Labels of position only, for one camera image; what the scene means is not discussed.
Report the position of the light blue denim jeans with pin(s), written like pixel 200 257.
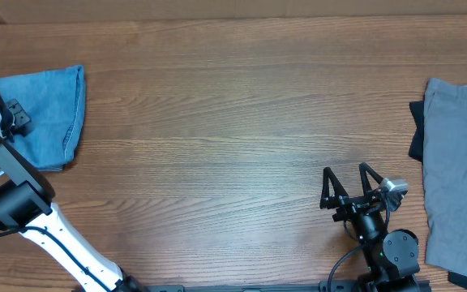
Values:
pixel 55 101

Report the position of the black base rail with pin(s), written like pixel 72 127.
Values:
pixel 258 288

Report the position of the black garment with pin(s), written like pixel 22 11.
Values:
pixel 416 147

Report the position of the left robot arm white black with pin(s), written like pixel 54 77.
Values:
pixel 27 208

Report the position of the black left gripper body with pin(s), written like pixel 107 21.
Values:
pixel 19 119

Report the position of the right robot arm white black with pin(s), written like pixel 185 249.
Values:
pixel 391 256

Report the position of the grey folded garment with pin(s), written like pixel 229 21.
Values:
pixel 444 168

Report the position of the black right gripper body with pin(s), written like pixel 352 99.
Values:
pixel 355 204

